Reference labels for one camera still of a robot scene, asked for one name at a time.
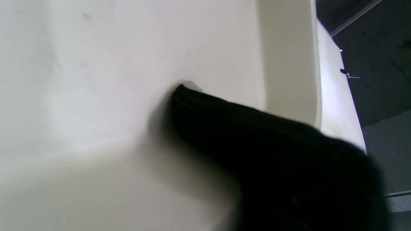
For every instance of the white baking tray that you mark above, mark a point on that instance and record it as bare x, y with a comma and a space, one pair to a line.
112, 96

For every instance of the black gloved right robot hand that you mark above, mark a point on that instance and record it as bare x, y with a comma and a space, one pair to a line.
289, 166

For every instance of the printed room scene backdrop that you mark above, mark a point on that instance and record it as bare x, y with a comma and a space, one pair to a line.
337, 112

